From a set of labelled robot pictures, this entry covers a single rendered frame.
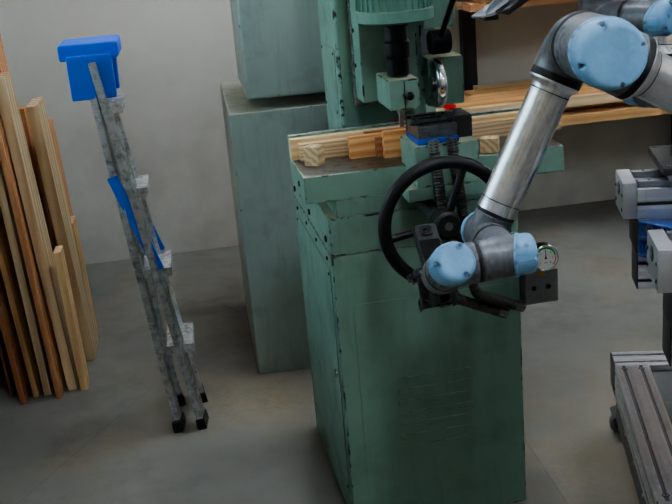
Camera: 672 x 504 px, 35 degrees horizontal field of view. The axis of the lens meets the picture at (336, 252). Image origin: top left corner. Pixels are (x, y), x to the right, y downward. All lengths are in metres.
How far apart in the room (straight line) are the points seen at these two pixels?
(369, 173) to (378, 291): 0.28
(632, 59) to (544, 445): 1.46
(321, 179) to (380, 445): 0.67
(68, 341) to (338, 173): 1.56
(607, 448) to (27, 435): 1.71
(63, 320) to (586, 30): 2.27
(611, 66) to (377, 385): 1.04
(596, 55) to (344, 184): 0.75
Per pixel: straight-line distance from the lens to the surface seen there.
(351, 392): 2.52
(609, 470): 2.93
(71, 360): 3.65
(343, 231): 2.38
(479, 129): 2.57
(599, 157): 5.19
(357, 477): 2.63
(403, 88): 2.46
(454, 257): 1.85
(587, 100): 4.58
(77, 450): 3.28
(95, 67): 2.96
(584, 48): 1.82
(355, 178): 2.35
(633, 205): 2.65
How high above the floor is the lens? 1.47
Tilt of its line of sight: 18 degrees down
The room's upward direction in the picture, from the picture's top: 5 degrees counter-clockwise
